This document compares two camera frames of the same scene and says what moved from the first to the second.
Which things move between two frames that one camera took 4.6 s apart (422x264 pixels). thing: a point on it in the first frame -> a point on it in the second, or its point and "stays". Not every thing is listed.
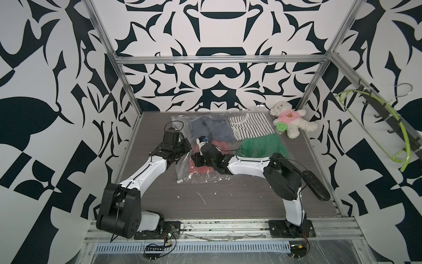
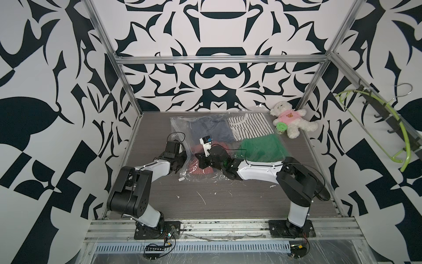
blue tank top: [215, 127] stays
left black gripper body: [183, 148] -> [181, 159]
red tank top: [194, 149] stays
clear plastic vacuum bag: [246, 133] stays
